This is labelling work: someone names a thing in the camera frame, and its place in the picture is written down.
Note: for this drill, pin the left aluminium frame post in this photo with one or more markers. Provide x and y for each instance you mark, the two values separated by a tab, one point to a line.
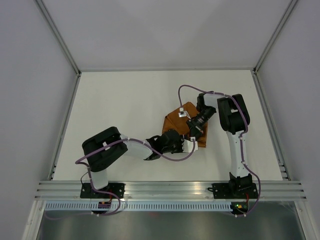
40	4

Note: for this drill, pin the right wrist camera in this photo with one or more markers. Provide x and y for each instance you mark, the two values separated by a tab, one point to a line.
182	113

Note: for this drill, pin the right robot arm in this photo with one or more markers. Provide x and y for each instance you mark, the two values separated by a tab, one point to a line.
234	120

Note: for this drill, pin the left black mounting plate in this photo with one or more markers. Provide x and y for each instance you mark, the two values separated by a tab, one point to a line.
111	191

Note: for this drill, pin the aluminium frame post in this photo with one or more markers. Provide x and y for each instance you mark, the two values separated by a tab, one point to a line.
40	4
275	34

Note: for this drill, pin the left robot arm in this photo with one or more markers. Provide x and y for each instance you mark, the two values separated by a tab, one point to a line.
106	147

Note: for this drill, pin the slotted cable duct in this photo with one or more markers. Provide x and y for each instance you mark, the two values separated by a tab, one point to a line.
139	206

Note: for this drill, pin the aluminium front rail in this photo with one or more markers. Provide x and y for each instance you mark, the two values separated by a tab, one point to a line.
170	190

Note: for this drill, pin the black mounting plate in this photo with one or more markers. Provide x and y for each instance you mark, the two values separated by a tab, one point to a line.
224	191
111	191

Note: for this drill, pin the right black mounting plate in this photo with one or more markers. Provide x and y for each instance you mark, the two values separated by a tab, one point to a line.
224	191

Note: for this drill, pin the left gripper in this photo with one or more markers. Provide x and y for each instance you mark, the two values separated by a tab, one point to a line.
180	140

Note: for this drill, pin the right aluminium frame post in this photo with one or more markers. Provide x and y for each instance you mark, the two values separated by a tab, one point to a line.
275	34

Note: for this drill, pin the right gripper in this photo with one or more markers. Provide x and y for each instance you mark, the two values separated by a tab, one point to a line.
195	131

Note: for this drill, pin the brown cloth napkin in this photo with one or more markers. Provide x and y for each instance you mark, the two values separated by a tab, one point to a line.
179	124

